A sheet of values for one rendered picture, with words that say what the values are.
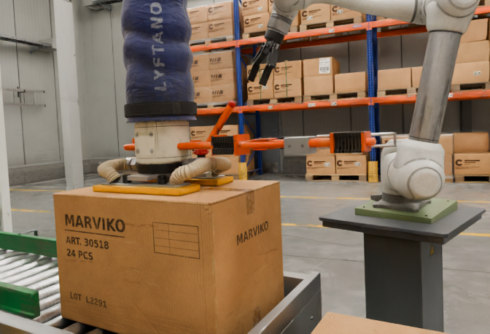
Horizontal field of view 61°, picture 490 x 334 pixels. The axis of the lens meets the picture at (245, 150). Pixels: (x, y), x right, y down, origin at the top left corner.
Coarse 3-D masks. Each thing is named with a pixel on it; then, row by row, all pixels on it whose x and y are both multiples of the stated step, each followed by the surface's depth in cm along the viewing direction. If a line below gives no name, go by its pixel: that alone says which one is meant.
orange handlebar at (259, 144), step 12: (132, 144) 134; (180, 144) 125; (192, 144) 122; (204, 144) 120; (240, 144) 115; (252, 144) 113; (264, 144) 111; (276, 144) 109; (312, 144) 105; (324, 144) 103; (372, 144) 99
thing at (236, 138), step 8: (216, 136) 119; (224, 136) 115; (232, 136) 114; (240, 136) 116; (248, 136) 120; (216, 144) 117; (224, 144) 116; (232, 144) 115; (216, 152) 116; (224, 152) 115; (232, 152) 114; (240, 152) 116; (248, 152) 120
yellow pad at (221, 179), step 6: (150, 180) 141; (156, 180) 140; (186, 180) 134; (192, 180) 133; (198, 180) 132; (204, 180) 130; (210, 180) 129; (216, 180) 128; (222, 180) 131; (228, 180) 134
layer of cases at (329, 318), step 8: (328, 312) 128; (328, 320) 123; (336, 320) 123; (344, 320) 122; (352, 320) 122; (360, 320) 122; (368, 320) 122; (376, 320) 122; (320, 328) 118; (328, 328) 118; (336, 328) 118; (344, 328) 118; (352, 328) 117; (360, 328) 117; (368, 328) 117; (376, 328) 117; (384, 328) 117; (392, 328) 116; (400, 328) 116; (408, 328) 116; (416, 328) 116
